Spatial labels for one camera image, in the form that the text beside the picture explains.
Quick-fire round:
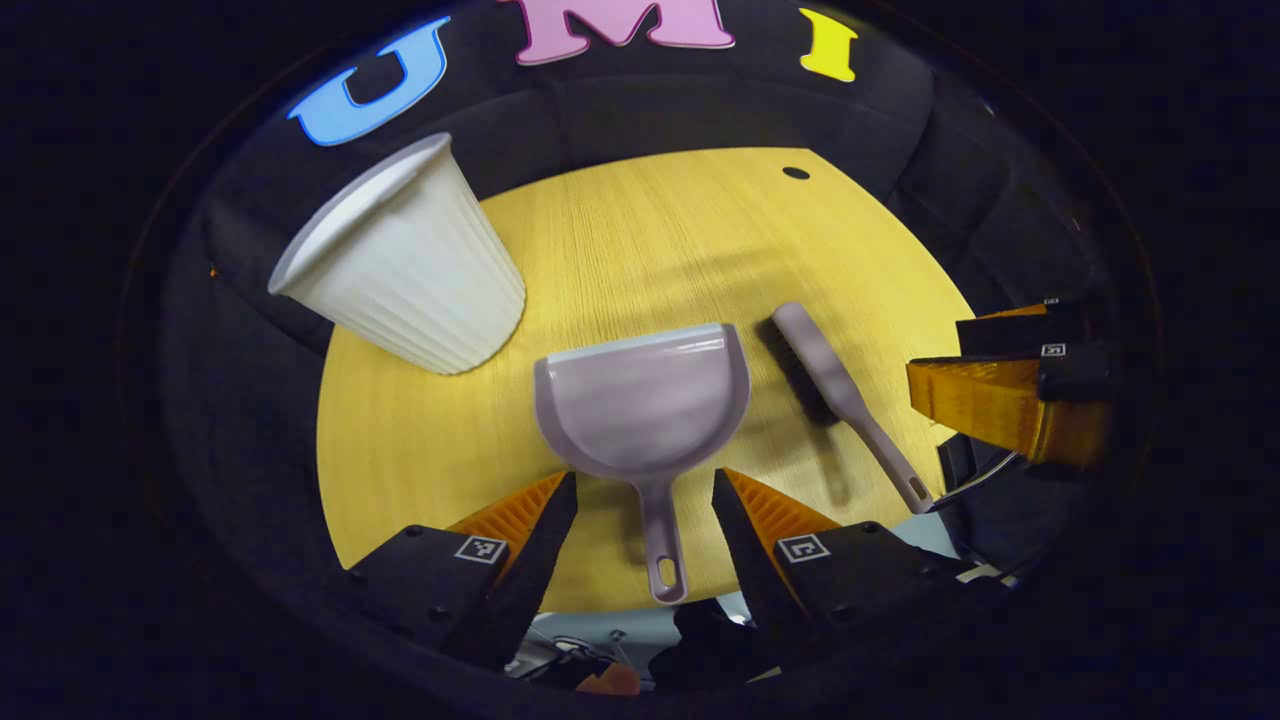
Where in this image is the small lilac broom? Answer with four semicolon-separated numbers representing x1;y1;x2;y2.
756;301;937;516

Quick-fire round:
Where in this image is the wooden desktop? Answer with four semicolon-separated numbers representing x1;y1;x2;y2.
316;147;977;614

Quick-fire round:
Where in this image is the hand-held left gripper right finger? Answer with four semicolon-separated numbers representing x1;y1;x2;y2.
711;467;1006;651

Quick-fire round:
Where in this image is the white ribbed garbage bin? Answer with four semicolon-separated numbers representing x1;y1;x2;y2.
267;132;528;377

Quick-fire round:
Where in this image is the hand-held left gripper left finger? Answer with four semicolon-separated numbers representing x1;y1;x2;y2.
345;471;581;673

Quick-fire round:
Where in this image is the lilac plastic dustpan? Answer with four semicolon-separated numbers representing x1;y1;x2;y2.
532;321;753;607

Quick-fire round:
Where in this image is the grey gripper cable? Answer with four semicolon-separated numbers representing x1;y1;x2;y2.
925;450;1023;516

